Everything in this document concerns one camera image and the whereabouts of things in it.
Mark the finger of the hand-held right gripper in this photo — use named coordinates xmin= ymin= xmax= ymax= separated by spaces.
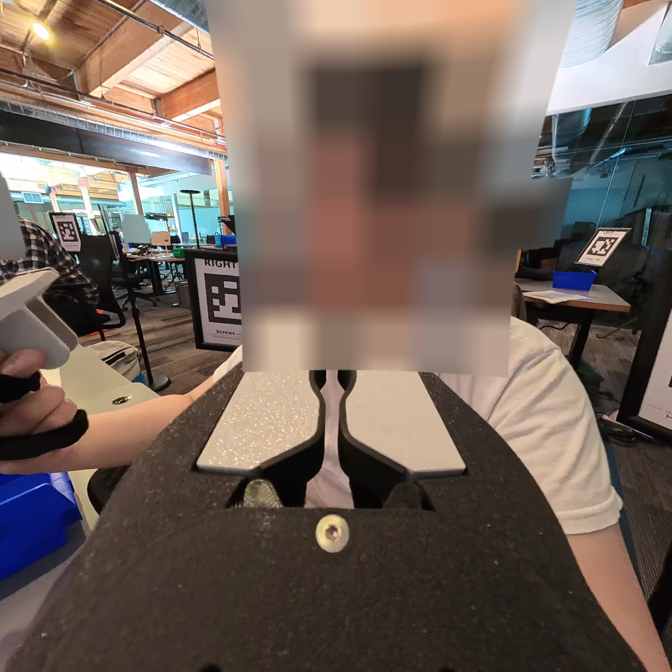
xmin=0 ymin=267 xmax=81 ymax=369

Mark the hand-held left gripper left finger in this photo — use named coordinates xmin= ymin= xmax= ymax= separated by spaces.
xmin=195 ymin=370 xmax=326 ymax=476

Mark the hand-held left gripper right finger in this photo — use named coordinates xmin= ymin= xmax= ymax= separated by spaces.
xmin=337 ymin=370 xmax=467 ymax=480

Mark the blue plastic bin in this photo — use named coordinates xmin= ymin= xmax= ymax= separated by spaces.
xmin=0 ymin=471 xmax=85 ymax=582
xmin=552 ymin=269 xmax=597 ymax=291

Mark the person's left forearm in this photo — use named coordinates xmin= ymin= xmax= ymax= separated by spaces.
xmin=566 ymin=525 xmax=658 ymax=672

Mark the person's right hand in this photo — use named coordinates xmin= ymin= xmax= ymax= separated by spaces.
xmin=0 ymin=348 xmax=78 ymax=439

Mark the black mesh office chair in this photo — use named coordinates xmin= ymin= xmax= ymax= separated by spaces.
xmin=78 ymin=233 xmax=158 ymax=330

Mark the small marker sign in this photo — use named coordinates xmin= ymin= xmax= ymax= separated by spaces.
xmin=49 ymin=211 xmax=83 ymax=252
xmin=574 ymin=227 xmax=632 ymax=267

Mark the white bag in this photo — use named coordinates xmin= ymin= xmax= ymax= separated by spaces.
xmin=96 ymin=339 xmax=144 ymax=382

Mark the black pole stand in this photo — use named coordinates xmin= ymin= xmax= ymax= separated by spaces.
xmin=127 ymin=294 xmax=172 ymax=393

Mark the framed marker sign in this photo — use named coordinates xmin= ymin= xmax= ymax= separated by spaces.
xmin=185 ymin=248 xmax=245 ymax=353

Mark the operator in white shirt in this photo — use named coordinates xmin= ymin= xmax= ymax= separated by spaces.
xmin=212 ymin=315 xmax=624 ymax=536

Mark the silver air duct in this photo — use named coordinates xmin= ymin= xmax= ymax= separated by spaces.
xmin=561 ymin=0 xmax=627 ymax=69

